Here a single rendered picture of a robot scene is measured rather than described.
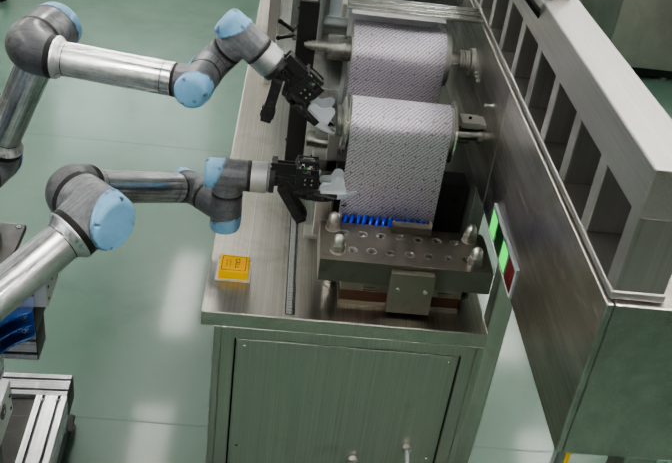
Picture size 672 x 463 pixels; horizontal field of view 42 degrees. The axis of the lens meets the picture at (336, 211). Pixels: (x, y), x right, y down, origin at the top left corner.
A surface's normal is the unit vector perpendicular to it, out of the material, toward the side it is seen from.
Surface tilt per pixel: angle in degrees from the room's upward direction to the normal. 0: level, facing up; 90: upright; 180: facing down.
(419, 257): 0
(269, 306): 0
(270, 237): 0
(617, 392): 90
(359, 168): 90
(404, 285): 90
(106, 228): 87
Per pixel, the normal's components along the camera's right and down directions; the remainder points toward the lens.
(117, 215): 0.82, 0.34
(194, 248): 0.11, -0.84
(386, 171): 0.01, 0.53
